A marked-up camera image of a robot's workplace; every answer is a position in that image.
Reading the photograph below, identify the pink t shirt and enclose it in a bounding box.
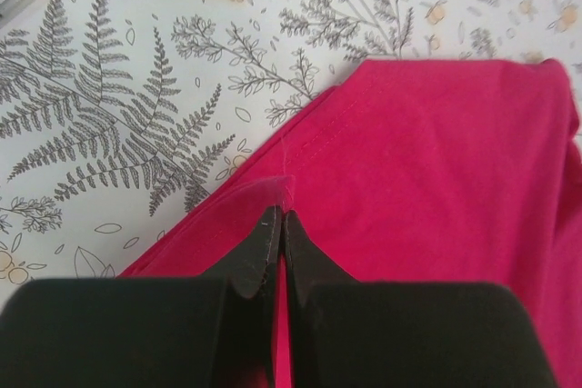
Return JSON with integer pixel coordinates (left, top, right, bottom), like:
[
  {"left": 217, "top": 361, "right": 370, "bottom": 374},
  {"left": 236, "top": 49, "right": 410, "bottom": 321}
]
[{"left": 125, "top": 59, "right": 581, "bottom": 387}]

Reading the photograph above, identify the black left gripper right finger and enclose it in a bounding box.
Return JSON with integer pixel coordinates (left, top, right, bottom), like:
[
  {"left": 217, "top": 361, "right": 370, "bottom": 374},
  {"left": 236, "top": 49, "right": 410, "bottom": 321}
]
[{"left": 284, "top": 212, "right": 557, "bottom": 387}]

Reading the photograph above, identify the floral patterned table mat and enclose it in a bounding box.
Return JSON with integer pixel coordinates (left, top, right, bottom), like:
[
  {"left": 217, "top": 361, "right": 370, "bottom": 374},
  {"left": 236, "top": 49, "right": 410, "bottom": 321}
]
[{"left": 1, "top": 0, "right": 581, "bottom": 299}]

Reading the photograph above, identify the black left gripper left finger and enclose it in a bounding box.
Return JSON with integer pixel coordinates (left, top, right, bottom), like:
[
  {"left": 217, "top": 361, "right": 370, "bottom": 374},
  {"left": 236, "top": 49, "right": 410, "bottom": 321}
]
[{"left": 1, "top": 206, "right": 282, "bottom": 387}]

